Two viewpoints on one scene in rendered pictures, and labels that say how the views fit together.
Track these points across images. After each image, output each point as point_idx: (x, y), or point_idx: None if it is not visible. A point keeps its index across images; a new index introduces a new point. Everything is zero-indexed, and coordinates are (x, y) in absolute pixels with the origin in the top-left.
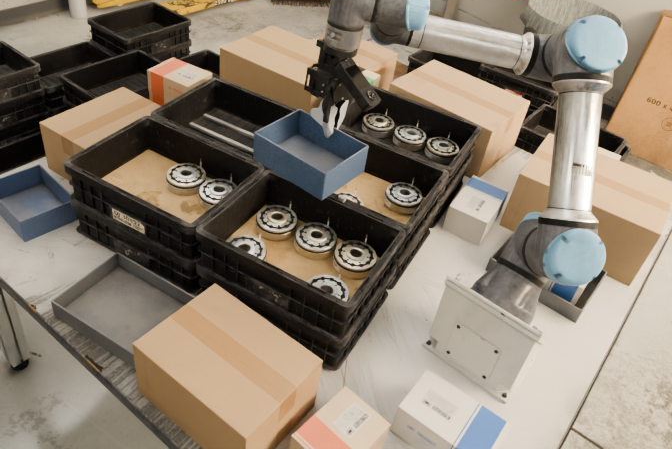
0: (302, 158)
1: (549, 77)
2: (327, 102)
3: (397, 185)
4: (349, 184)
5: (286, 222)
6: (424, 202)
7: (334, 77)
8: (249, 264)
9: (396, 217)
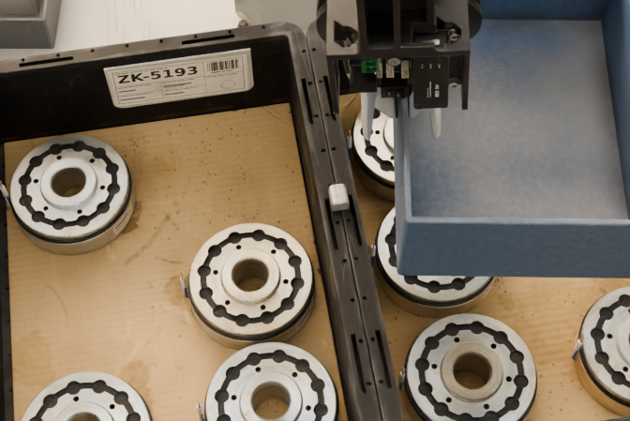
0: (504, 166)
1: None
2: None
3: (43, 221)
4: (113, 365)
5: (464, 338)
6: (158, 45)
7: None
8: None
9: (155, 177)
